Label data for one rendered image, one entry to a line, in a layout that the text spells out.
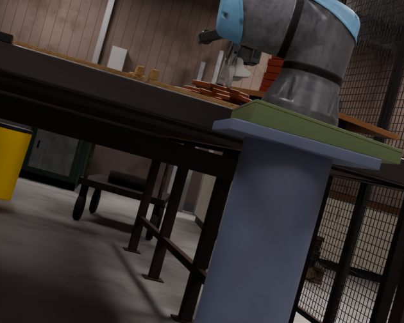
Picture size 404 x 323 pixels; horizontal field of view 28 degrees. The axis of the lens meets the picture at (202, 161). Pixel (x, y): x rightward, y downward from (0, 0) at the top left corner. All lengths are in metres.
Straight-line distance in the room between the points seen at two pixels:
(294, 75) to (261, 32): 0.10
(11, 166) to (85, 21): 5.02
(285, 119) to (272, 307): 0.34
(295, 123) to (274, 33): 0.19
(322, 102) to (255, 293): 0.36
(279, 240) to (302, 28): 0.38
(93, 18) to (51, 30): 0.61
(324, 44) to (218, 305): 0.51
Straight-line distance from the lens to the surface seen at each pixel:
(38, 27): 11.75
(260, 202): 1.43
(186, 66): 11.68
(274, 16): 1.47
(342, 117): 2.53
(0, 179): 7.03
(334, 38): 1.49
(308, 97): 1.45
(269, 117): 1.38
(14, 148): 7.01
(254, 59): 2.05
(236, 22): 1.47
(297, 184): 1.43
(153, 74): 1.91
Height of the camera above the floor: 0.79
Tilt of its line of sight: level
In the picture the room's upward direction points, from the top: 15 degrees clockwise
